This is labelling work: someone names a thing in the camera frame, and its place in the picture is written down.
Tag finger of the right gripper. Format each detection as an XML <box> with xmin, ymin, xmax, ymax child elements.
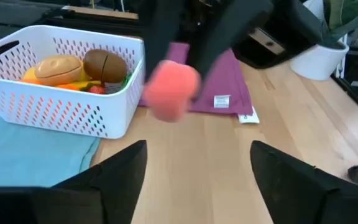
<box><xmin>194</xmin><ymin>0</ymin><xmax>275</xmax><ymax>80</ymax></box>
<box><xmin>143</xmin><ymin>0</ymin><xmax>188</xmax><ymax>82</ymax></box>

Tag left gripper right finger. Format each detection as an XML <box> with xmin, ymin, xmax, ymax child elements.
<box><xmin>249</xmin><ymin>140</ymin><xmax>358</xmax><ymax>224</ymax></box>

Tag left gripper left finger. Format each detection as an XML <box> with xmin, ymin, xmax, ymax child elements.
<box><xmin>50</xmin><ymin>139</ymin><xmax>149</xmax><ymax>224</ymax></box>

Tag pink toy peach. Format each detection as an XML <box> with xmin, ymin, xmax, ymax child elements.
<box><xmin>143</xmin><ymin>59</ymin><xmax>201</xmax><ymax>123</ymax></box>

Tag green toy cucumber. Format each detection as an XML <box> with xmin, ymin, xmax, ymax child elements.
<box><xmin>121</xmin><ymin>72</ymin><xmax>134</xmax><ymax>90</ymax></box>

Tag brown toy kiwi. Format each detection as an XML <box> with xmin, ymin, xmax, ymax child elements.
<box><xmin>83</xmin><ymin>49</ymin><xmax>128</xmax><ymax>84</ymax></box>

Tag red toy strawberry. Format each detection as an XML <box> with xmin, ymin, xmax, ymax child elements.
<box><xmin>87</xmin><ymin>85</ymin><xmax>106</xmax><ymax>95</ymax></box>

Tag tan toy potato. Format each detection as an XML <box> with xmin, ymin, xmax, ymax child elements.
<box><xmin>34</xmin><ymin>55</ymin><xmax>83</xmax><ymax>87</ymax></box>

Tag orange toy fruit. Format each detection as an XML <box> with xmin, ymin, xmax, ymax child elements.
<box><xmin>19</xmin><ymin>77</ymin><xmax>43</xmax><ymax>85</ymax></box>

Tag yellow-orange round toy fruit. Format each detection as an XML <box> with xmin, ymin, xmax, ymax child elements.
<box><xmin>22</xmin><ymin>66</ymin><xmax>39</xmax><ymax>81</ymax></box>

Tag purple cloth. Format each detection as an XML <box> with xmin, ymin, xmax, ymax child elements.
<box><xmin>138</xmin><ymin>42</ymin><xmax>254</xmax><ymax>116</ymax></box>

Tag white paper tag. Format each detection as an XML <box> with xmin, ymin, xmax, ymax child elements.
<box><xmin>237</xmin><ymin>105</ymin><xmax>260</xmax><ymax>124</ymax></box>

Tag white perforated plastic basket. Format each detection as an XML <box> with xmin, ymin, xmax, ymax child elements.
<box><xmin>0</xmin><ymin>24</ymin><xmax>145</xmax><ymax>140</ymax></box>

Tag light blue cloth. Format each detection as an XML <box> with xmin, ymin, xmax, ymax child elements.
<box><xmin>0</xmin><ymin>96</ymin><xmax>101</xmax><ymax>188</ymax></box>

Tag plant in white pot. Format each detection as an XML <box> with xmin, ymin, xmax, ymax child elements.
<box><xmin>289</xmin><ymin>0</ymin><xmax>358</xmax><ymax>82</ymax></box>

